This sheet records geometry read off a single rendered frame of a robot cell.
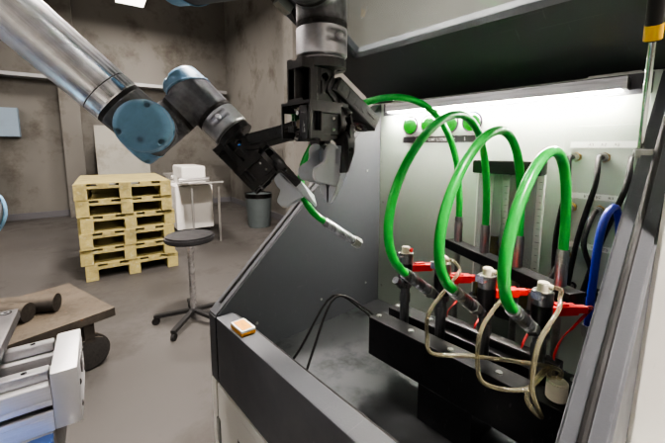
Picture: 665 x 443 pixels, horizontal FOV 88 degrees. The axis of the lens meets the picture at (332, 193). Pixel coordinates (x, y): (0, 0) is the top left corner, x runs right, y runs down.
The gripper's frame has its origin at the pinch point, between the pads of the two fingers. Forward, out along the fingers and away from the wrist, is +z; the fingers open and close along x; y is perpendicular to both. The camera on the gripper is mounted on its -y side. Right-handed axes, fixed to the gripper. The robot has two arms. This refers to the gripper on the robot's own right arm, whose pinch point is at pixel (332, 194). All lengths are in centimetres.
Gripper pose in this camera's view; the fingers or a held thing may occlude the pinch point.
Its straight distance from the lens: 55.1
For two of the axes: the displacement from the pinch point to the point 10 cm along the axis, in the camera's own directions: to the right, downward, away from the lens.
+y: -7.5, 0.9, -6.6
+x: 6.6, 1.0, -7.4
